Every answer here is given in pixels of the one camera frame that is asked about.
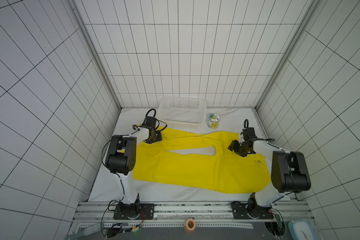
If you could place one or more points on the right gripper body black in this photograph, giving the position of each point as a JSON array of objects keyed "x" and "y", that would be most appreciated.
[{"x": 238, "y": 146}]

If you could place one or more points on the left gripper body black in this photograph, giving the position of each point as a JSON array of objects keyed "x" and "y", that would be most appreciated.
[{"x": 153, "y": 137}]

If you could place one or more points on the yellow trousers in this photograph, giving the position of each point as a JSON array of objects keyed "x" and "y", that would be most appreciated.
[{"x": 201, "y": 161}]

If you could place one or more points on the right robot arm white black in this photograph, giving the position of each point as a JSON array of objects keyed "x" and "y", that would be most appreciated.
[{"x": 288, "y": 172}]

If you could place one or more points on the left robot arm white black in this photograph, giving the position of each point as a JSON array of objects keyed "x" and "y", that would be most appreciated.
[{"x": 120, "y": 157}]

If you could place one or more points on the white plastic basket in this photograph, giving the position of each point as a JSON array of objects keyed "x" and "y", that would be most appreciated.
[{"x": 182, "y": 112}]

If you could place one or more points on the small jar yellow label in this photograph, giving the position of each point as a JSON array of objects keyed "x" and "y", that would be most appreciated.
[{"x": 213, "y": 121}]

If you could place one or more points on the brown tape roll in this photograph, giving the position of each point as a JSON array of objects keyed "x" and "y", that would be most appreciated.
[{"x": 190, "y": 226}]

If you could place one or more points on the white blue device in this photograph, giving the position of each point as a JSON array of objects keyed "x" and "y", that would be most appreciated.
[{"x": 301, "y": 230}]

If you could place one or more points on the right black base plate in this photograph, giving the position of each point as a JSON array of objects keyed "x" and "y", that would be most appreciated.
[{"x": 250, "y": 211}]

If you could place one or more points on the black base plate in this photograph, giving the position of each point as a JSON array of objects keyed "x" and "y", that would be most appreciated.
[
  {"x": 147, "y": 211},
  {"x": 250, "y": 211}
]

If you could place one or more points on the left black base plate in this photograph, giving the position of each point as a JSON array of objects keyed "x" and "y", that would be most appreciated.
[{"x": 147, "y": 211}]

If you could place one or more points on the aluminium mounting rail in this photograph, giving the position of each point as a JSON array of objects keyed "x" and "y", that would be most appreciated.
[{"x": 175, "y": 214}]

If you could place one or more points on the small circuit board with cables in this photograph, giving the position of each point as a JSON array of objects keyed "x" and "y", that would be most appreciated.
[{"x": 118, "y": 229}]

